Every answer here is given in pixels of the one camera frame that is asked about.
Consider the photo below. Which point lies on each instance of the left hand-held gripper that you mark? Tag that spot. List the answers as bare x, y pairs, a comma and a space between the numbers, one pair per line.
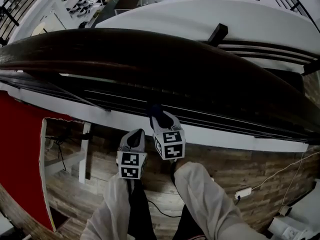
130, 160

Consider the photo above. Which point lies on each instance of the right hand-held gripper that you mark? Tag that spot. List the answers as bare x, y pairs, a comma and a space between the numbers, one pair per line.
172, 149

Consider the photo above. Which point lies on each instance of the dark blue cloth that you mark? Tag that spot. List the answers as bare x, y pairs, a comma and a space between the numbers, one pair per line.
155, 110

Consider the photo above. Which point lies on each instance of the dark wooden handrail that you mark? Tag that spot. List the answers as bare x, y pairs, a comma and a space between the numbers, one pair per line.
125, 49

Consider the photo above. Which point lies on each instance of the person's right forearm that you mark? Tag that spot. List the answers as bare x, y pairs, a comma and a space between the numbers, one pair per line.
205, 199

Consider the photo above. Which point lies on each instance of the black metal balcony railing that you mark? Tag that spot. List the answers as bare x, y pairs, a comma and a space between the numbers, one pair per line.
10, 15
295, 6

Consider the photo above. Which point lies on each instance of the person's black trousers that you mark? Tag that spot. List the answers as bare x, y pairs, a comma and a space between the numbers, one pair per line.
141, 214

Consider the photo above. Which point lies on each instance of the white power strip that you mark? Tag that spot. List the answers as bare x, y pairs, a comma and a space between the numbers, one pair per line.
243, 193

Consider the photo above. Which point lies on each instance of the red top table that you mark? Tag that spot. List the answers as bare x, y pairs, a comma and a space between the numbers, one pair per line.
20, 146

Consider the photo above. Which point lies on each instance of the dark low table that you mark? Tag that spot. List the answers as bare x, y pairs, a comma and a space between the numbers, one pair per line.
127, 1

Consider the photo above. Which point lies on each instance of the light wooden table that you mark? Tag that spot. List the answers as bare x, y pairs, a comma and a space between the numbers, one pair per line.
15, 216

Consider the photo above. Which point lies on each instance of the white work table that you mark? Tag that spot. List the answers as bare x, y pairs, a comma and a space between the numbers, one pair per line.
82, 4

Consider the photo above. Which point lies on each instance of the small grey adapter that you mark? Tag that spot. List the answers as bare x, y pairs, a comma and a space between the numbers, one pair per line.
285, 210

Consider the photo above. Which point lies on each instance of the round white table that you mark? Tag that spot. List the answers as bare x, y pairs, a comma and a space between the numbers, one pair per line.
38, 29

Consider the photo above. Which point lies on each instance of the white furniture unit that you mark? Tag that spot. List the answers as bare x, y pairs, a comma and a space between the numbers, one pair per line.
300, 216

